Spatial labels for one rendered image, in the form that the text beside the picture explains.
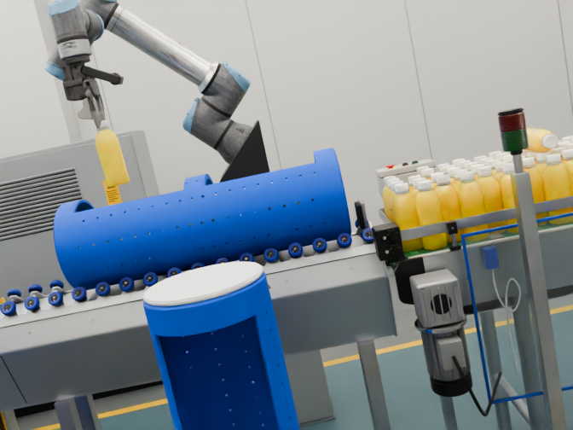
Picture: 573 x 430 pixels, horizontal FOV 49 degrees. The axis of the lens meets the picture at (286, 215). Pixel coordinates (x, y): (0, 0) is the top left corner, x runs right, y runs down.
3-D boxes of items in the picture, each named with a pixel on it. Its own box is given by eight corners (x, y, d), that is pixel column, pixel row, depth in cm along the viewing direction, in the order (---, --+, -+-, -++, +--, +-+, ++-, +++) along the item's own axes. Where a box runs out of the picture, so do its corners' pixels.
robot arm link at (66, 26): (83, -2, 186) (68, -7, 176) (95, 40, 188) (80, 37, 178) (55, 6, 188) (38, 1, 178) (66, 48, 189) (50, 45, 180)
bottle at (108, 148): (110, 188, 185) (92, 127, 183) (106, 188, 191) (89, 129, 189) (133, 182, 188) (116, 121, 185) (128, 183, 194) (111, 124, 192)
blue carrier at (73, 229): (97, 270, 216) (72, 193, 208) (345, 219, 213) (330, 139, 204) (72, 307, 189) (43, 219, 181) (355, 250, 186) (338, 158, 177)
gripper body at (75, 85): (76, 103, 190) (65, 63, 188) (103, 96, 190) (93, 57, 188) (67, 102, 182) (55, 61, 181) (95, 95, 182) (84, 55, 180)
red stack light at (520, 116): (495, 131, 159) (494, 116, 158) (521, 126, 159) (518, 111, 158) (504, 132, 153) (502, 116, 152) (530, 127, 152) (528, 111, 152)
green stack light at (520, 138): (499, 151, 160) (496, 131, 159) (523, 146, 159) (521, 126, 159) (507, 153, 153) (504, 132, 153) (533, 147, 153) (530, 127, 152)
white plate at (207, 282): (133, 287, 150) (134, 292, 150) (156, 310, 125) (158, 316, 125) (239, 255, 160) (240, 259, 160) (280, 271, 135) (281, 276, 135)
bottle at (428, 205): (451, 247, 178) (440, 184, 175) (426, 252, 178) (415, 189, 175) (443, 243, 185) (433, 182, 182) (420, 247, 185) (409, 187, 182)
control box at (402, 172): (379, 196, 229) (374, 169, 228) (433, 185, 228) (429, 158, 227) (384, 200, 219) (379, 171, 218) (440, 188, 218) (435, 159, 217)
